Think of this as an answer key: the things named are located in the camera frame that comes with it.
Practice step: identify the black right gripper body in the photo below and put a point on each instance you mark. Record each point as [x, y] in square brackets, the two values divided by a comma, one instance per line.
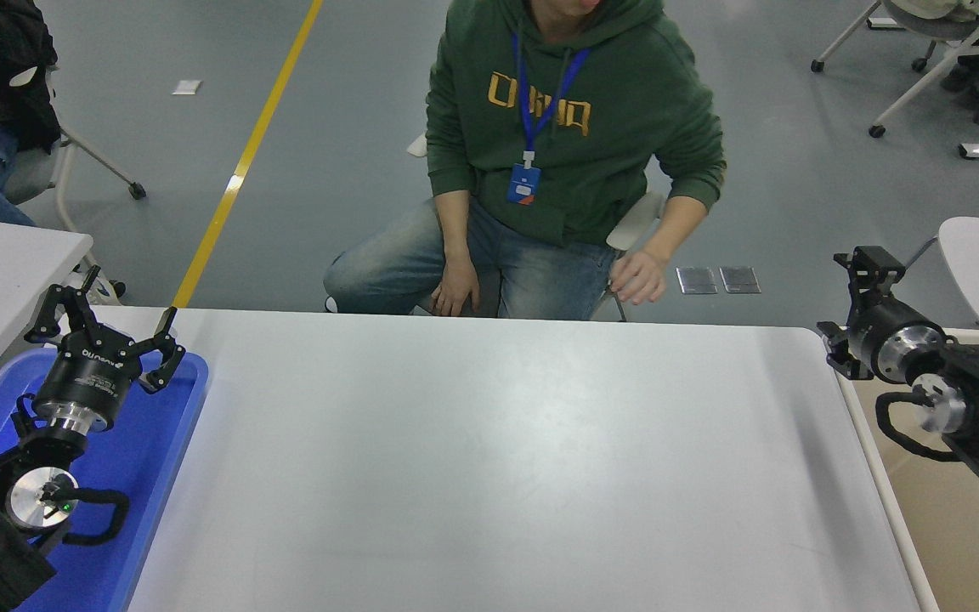
[876, 327]

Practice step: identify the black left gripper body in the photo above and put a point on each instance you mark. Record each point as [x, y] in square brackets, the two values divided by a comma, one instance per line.
[90, 378]

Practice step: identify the person's left hand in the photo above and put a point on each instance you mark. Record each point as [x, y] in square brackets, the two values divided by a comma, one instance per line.
[638, 276]

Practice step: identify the person's right hand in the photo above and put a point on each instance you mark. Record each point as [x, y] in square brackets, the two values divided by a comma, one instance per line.
[455, 289]

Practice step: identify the blue plastic tray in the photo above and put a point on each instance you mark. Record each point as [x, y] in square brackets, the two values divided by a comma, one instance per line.
[141, 476]

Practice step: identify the metal floor outlet plate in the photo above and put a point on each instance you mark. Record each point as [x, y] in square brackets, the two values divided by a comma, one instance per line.
[697, 280]
[739, 279]

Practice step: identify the grey white office chair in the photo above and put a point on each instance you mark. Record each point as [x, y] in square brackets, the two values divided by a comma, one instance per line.
[940, 30]
[634, 223]
[31, 174]

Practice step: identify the large pale bin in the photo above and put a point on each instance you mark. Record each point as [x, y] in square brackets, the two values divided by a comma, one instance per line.
[940, 527]

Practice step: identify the yellow floor tape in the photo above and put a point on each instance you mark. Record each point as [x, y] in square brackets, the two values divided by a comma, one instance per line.
[243, 161]

